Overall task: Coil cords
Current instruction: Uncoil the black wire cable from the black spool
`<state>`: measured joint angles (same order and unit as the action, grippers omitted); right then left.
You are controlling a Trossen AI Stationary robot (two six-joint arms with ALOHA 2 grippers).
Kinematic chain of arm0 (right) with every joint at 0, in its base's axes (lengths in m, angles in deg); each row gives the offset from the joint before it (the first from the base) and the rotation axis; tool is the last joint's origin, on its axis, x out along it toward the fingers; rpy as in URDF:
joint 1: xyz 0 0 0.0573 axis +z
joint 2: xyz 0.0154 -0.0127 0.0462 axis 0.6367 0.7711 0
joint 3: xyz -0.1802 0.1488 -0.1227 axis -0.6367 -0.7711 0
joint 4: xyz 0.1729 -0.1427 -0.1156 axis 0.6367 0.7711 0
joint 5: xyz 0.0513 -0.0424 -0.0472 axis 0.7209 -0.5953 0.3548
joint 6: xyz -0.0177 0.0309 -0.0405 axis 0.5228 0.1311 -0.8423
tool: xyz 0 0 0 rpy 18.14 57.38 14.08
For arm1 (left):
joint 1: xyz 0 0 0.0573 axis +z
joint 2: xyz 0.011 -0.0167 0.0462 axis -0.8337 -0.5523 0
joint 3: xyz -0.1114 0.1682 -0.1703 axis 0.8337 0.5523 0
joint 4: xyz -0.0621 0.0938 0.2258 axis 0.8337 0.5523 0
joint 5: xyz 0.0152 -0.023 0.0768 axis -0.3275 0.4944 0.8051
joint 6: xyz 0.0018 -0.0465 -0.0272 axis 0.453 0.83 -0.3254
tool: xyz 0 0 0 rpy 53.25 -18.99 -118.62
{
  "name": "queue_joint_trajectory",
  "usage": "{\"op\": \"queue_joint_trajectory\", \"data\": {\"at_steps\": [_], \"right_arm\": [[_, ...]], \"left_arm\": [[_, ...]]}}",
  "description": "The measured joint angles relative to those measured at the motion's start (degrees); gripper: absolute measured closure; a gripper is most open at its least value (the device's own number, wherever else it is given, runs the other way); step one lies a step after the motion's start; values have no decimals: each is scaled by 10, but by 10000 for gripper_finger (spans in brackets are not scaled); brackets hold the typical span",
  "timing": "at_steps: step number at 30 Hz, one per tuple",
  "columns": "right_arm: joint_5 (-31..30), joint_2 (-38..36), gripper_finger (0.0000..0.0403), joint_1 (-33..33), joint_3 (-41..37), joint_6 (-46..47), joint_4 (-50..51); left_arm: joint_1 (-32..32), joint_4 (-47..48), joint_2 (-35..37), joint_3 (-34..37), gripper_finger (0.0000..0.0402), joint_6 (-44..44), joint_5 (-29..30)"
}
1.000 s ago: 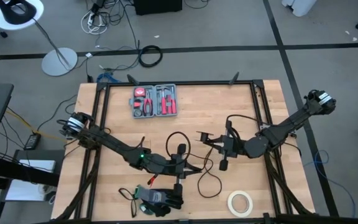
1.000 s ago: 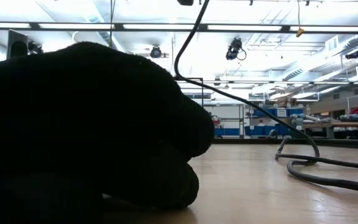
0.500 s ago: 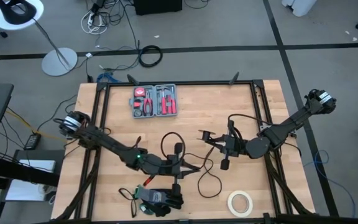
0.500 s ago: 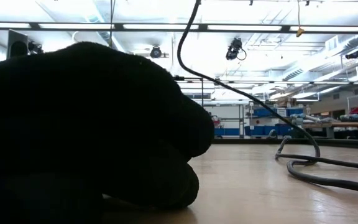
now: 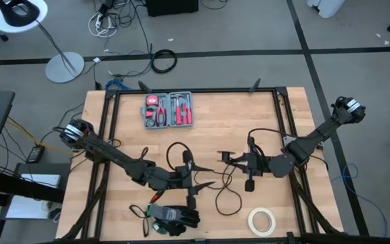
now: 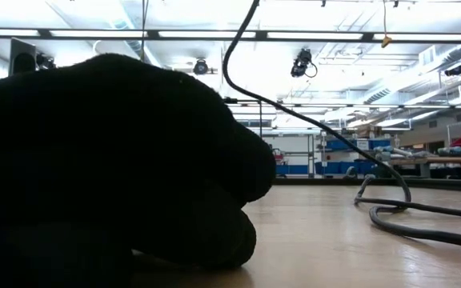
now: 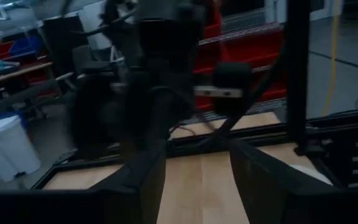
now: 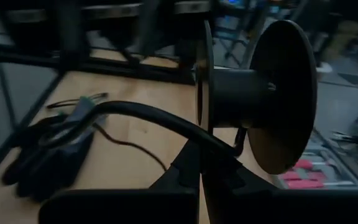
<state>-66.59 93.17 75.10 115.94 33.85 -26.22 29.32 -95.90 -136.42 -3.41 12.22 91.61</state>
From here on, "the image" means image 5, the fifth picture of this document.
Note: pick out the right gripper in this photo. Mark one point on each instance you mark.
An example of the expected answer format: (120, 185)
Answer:
(257, 164)

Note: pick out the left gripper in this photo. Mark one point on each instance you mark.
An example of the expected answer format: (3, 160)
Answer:
(181, 179)

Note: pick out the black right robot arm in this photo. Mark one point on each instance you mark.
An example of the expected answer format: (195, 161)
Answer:
(317, 133)

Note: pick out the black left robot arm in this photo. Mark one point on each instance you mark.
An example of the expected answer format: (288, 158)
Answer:
(113, 156)

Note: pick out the grey and black work glove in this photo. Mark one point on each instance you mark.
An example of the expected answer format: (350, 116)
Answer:
(173, 213)

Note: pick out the black glove with green cuff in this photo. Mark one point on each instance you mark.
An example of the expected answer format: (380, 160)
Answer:
(173, 231)

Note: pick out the white tape roll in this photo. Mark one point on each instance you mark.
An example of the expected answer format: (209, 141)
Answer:
(250, 222)

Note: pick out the black eyeglasses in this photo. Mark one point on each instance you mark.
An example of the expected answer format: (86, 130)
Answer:
(144, 225)

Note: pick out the grey tool case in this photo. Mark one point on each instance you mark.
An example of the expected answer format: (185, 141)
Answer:
(168, 108)

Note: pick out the red tape measure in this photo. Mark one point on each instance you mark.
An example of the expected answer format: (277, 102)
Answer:
(152, 100)

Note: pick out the black power adapter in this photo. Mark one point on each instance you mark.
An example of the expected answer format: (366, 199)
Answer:
(35, 154)

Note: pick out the black computer case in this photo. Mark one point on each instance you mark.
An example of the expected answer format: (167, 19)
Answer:
(171, 6)

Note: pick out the floor lamp with round base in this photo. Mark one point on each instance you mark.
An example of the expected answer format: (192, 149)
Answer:
(64, 67)

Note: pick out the white plastic container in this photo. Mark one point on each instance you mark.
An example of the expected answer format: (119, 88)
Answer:
(325, 6)

